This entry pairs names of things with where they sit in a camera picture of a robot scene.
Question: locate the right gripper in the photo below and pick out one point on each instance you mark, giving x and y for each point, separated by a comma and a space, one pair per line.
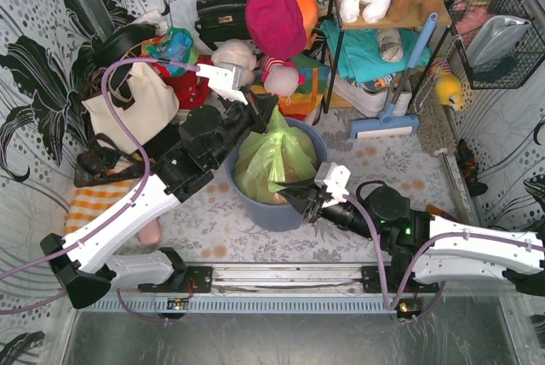
314, 203

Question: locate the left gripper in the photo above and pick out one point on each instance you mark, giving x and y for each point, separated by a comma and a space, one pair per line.
259, 111

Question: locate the blue trash bin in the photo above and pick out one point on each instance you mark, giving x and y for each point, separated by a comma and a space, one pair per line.
277, 218

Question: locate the green trash bag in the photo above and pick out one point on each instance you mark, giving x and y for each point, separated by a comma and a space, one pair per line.
267, 162

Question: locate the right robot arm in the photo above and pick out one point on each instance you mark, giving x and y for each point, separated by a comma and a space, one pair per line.
416, 248

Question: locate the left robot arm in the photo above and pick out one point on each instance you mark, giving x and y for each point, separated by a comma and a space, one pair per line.
85, 262

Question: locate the rainbow striped bag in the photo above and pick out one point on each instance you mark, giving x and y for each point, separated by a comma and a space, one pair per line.
307, 97

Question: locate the cream canvas tote bag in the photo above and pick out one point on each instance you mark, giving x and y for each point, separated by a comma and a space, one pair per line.
154, 106

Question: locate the dark brown bag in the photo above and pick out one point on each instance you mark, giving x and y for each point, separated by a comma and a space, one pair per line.
104, 163

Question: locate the pink white plush doll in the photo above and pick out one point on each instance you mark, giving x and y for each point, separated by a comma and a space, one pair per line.
280, 77

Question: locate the cream plush sheep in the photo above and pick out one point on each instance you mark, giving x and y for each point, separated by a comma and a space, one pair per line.
237, 52

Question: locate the red cloth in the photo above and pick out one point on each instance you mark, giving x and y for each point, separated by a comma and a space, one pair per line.
191, 90

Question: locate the magenta hat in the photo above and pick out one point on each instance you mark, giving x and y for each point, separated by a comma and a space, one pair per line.
276, 27

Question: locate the black leather handbag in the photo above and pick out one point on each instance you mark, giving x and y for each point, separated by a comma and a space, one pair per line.
220, 21

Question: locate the colourful scarf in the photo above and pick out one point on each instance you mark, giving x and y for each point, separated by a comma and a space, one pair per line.
176, 44

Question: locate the white sneaker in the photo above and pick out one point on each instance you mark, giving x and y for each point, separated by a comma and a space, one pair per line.
371, 104

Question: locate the teal cloth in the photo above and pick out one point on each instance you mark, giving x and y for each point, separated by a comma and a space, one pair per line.
360, 61

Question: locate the orange plush toy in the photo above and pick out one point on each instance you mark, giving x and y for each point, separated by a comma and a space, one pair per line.
309, 13

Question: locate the red purple sock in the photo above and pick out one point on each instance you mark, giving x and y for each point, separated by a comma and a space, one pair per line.
440, 212

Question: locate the wooden broom stick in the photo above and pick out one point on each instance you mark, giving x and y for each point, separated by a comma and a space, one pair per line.
446, 149

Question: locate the pink case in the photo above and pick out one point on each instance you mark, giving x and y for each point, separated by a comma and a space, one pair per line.
150, 234

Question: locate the black orange toy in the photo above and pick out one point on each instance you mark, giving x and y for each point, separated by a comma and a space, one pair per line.
469, 169

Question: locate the yellow plush duck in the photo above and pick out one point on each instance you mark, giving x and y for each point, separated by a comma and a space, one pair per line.
447, 87

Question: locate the black metal shelf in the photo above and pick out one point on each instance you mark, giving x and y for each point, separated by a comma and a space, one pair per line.
388, 40

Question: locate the orange checkered cloth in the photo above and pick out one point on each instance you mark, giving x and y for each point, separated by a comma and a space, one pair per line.
90, 202

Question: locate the silver pouch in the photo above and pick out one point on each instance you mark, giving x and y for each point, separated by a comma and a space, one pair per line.
496, 38

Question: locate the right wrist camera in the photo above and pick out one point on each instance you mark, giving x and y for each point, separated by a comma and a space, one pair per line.
332, 178

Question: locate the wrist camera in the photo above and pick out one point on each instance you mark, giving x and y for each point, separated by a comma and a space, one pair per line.
225, 80
332, 178

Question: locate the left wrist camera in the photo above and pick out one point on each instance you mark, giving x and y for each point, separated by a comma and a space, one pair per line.
225, 80

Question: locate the aluminium rail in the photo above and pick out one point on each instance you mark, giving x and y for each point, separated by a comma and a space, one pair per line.
285, 276

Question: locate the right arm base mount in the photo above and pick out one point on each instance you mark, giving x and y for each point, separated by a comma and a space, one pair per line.
370, 279

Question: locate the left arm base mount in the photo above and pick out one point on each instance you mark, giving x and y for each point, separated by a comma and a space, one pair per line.
194, 279

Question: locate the black wire basket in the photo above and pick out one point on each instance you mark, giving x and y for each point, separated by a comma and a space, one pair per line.
513, 70

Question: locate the grey cable duct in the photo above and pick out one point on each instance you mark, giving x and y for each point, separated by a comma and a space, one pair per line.
208, 304

